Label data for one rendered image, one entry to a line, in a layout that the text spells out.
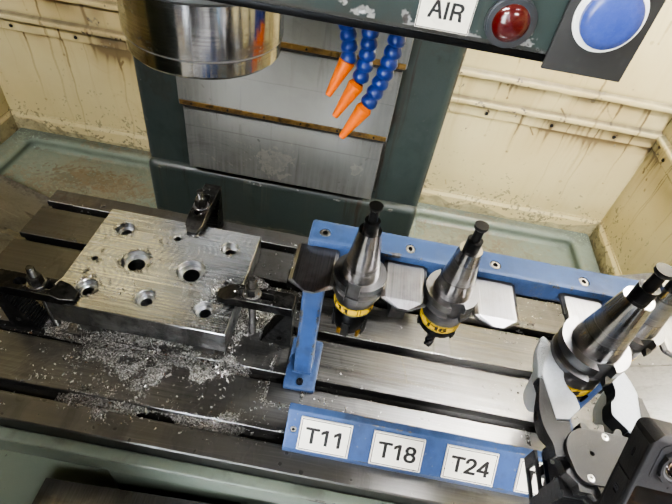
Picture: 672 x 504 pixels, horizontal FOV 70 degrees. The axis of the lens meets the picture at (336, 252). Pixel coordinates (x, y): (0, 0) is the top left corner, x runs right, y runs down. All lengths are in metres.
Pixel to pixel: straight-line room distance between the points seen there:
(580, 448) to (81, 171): 1.65
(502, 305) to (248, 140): 0.74
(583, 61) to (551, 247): 1.48
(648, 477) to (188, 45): 0.49
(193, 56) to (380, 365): 0.60
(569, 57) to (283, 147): 0.88
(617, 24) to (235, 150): 0.97
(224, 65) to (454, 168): 1.19
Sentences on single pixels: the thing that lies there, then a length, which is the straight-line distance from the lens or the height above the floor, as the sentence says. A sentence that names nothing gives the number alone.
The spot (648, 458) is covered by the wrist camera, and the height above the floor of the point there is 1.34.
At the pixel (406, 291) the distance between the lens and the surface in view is 0.57.
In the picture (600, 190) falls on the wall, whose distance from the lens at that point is 1.74.
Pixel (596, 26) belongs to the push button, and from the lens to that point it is 0.30.
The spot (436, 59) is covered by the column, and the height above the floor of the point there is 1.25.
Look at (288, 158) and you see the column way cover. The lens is 1.15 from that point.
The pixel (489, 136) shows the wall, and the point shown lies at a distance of 1.55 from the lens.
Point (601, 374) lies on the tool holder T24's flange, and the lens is 0.51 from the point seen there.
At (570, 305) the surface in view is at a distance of 0.65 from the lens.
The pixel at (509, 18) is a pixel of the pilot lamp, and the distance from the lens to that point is 0.30.
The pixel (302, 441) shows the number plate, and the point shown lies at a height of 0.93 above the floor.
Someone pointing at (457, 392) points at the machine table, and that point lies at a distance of 0.90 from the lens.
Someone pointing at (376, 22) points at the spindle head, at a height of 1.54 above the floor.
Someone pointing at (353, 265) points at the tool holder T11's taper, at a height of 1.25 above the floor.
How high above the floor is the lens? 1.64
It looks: 46 degrees down
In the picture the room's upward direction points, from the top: 10 degrees clockwise
